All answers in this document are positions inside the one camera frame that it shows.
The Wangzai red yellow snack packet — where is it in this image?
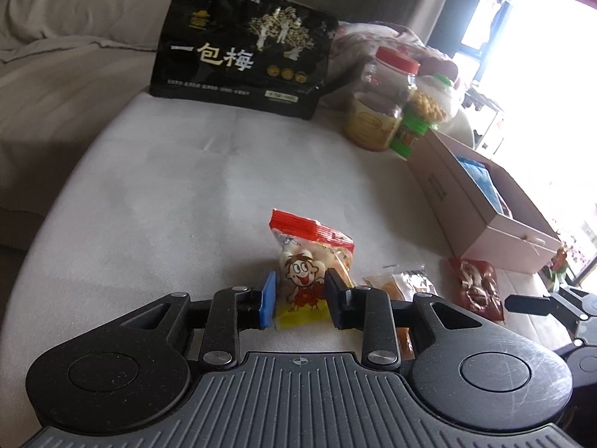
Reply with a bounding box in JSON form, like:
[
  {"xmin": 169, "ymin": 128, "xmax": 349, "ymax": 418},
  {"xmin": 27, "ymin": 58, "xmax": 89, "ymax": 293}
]
[{"xmin": 269, "ymin": 209, "xmax": 354, "ymax": 330}]

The beige sofa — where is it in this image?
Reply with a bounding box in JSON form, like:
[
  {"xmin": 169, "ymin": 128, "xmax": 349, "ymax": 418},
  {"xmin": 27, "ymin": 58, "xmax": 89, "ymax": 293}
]
[{"xmin": 0, "ymin": 0, "xmax": 444, "ymax": 253}]

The large black plum snack bag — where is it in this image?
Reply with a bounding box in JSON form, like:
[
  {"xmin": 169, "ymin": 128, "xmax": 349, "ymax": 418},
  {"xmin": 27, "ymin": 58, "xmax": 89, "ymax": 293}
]
[{"xmin": 149, "ymin": 0, "xmax": 339, "ymax": 119}]

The pink cardboard box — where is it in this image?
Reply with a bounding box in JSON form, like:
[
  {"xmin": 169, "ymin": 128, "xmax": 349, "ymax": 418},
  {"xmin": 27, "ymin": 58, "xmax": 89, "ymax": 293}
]
[{"xmin": 407, "ymin": 131, "xmax": 562, "ymax": 274}]

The dark red date packet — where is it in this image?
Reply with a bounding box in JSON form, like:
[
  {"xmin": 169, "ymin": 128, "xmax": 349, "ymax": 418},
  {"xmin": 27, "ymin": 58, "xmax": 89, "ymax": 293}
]
[{"xmin": 441, "ymin": 257, "xmax": 505, "ymax": 324}]

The green-lid snack jar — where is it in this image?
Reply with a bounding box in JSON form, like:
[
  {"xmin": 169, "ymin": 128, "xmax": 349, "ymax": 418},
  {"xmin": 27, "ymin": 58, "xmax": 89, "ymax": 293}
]
[{"xmin": 390, "ymin": 73, "xmax": 462, "ymax": 159}]

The red-lid clear plastic jar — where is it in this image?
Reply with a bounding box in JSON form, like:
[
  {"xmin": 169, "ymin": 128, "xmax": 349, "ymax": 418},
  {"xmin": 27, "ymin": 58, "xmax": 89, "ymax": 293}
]
[{"xmin": 344, "ymin": 46, "xmax": 420, "ymax": 152}]

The orange dried fruit packet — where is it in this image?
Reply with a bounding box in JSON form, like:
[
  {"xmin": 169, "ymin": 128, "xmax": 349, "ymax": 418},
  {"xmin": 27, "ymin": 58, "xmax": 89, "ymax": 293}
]
[{"xmin": 362, "ymin": 267, "xmax": 439, "ymax": 360}]

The blue snack packet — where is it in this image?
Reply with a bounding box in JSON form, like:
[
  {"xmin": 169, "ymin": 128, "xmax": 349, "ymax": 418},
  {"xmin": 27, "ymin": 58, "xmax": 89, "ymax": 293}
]
[{"xmin": 456, "ymin": 156, "xmax": 513, "ymax": 218}]

